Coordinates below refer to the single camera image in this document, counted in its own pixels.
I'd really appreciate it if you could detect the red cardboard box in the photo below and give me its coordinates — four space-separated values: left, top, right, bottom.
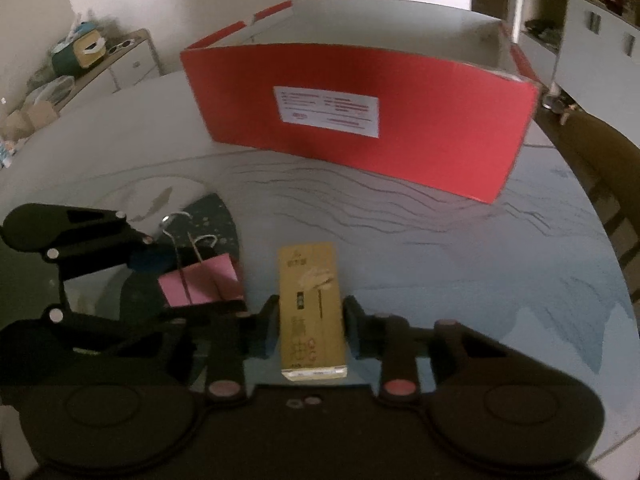
180 0 542 205

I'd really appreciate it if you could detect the clear plastic bag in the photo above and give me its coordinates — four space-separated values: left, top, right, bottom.
25 76 77 107

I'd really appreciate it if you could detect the teal and yellow tissue box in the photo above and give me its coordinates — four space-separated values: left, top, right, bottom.
50 22 109 79

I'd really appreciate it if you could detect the large pink binder clip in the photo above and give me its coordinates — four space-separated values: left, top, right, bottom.
157 212 247 311

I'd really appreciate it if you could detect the row of shoes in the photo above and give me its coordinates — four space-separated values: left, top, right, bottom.
542 91 582 117

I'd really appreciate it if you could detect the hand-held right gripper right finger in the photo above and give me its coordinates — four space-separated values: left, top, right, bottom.
342 294 507 403

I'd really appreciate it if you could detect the low white bench cabinet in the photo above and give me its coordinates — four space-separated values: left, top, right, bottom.
517 30 562 87

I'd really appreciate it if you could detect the wooden chair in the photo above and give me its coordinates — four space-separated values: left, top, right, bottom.
560 109 640 307

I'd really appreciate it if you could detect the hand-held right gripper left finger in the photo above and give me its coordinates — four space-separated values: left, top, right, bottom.
107 294 282 403

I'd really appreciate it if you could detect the yellow rectangular box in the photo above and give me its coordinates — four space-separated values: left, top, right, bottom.
276 241 349 382

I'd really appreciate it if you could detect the brown cardboard carton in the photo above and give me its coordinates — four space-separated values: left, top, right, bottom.
0 102 62 142

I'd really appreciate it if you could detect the white side cabinet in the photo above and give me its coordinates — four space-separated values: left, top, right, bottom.
50 29 161 112

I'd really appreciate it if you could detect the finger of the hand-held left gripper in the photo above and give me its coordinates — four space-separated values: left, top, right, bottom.
0 203 168 284
0 302 249 386

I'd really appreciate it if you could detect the white lower cabinet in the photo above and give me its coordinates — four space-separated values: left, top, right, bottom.
555 0 640 137

